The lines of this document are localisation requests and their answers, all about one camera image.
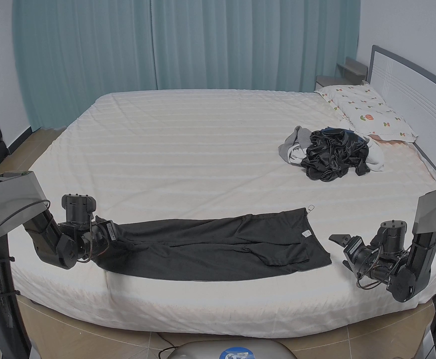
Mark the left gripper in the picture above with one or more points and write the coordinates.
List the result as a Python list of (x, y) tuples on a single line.
[(105, 232)]

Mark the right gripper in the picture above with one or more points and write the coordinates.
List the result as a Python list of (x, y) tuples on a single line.
[(365, 258)]

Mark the black T-shirt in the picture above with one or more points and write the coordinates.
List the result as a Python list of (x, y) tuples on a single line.
[(203, 245)]

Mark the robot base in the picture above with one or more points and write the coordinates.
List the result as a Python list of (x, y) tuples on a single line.
[(203, 352)]

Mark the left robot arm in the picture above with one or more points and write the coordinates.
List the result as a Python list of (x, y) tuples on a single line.
[(12, 196)]

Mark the pile of clothes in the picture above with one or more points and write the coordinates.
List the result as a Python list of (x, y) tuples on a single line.
[(333, 155)]

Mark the bed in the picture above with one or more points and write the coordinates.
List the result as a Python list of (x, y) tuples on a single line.
[(203, 137)]

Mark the white printed pillow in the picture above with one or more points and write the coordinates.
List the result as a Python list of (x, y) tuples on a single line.
[(367, 107)]

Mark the grey bedside table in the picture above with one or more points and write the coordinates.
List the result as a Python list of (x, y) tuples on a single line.
[(328, 80)]

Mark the blue-green curtain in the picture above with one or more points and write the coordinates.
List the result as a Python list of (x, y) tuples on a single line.
[(259, 32), (83, 51)]

